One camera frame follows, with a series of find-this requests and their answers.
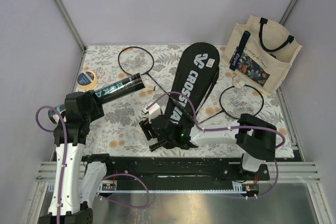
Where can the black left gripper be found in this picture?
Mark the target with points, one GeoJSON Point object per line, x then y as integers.
{"type": "Point", "coordinates": [97, 110]}

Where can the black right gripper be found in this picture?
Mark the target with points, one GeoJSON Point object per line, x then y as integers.
{"type": "Point", "coordinates": [144, 126]}

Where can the white shuttlecock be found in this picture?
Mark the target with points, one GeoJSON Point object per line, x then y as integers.
{"type": "Point", "coordinates": [149, 87]}
{"type": "Point", "coordinates": [238, 82]}

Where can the black Boka shuttlecock tube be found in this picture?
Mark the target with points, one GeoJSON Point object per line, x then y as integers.
{"type": "Point", "coordinates": [107, 94]}

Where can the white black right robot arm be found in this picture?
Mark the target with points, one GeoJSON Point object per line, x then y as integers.
{"type": "Point", "coordinates": [256, 137]}

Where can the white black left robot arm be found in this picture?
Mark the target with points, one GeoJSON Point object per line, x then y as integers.
{"type": "Point", "coordinates": [72, 198]}

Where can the black badminton racket left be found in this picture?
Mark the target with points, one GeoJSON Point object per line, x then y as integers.
{"type": "Point", "coordinates": [135, 59]}

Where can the black badminton racket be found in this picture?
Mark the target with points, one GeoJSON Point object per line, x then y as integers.
{"type": "Point", "coordinates": [135, 59]}
{"type": "Point", "coordinates": [234, 102]}

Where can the black badminton racket right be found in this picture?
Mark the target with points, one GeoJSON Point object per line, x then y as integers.
{"type": "Point", "coordinates": [234, 102]}

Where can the yellow masking tape roll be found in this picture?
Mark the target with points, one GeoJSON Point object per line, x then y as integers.
{"type": "Point", "coordinates": [87, 80]}

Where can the black Crossway racket cover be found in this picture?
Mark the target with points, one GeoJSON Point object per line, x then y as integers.
{"type": "Point", "coordinates": [195, 77]}

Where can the cream canvas tote bag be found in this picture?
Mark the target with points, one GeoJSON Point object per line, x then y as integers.
{"type": "Point", "coordinates": [261, 52]}

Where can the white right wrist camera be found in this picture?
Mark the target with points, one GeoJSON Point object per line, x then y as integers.
{"type": "Point", "coordinates": [152, 112]}

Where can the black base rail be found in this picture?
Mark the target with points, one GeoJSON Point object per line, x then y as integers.
{"type": "Point", "coordinates": [173, 175]}

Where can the aluminium frame post left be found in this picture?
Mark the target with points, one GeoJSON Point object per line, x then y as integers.
{"type": "Point", "coordinates": [67, 19]}

